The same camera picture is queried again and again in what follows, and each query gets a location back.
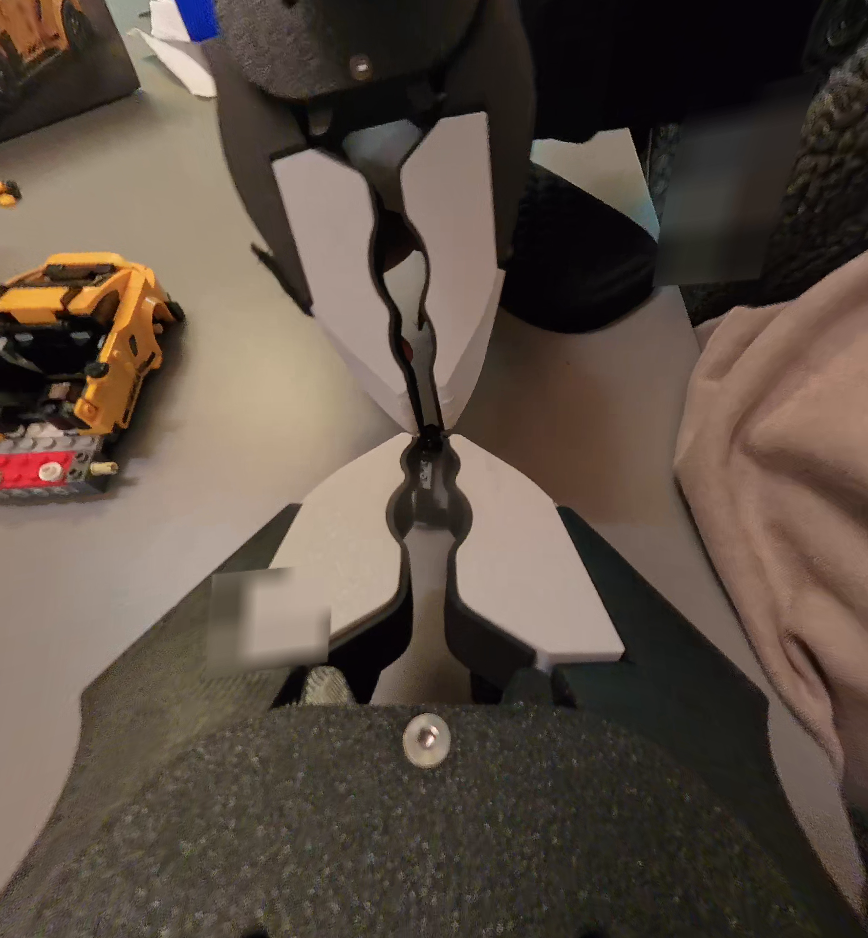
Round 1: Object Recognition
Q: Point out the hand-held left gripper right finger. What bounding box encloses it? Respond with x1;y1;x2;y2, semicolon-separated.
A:
445;434;626;671

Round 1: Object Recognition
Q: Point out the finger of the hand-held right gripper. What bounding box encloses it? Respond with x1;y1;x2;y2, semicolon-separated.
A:
399;110;508;429
270;143;426;433

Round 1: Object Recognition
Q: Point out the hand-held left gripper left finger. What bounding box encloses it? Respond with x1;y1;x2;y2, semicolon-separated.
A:
269;432;413;647

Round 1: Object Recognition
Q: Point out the long grey lego plate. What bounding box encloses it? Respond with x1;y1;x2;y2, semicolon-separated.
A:
408;428;456;527

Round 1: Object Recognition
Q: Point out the yellow lego car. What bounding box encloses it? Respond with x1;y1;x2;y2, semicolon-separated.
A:
0;253;186;507

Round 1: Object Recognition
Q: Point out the dark lego set box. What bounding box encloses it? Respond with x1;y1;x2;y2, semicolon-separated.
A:
0;0;142;155

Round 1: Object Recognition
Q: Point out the empty blue storage bin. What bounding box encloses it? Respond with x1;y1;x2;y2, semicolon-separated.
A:
174;0;221;41

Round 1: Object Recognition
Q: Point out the torn white paper bag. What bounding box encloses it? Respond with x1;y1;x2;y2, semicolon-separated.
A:
126;0;218;100

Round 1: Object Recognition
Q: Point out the taupe sweatshirt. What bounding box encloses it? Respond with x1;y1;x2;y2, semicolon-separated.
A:
674;234;868;814

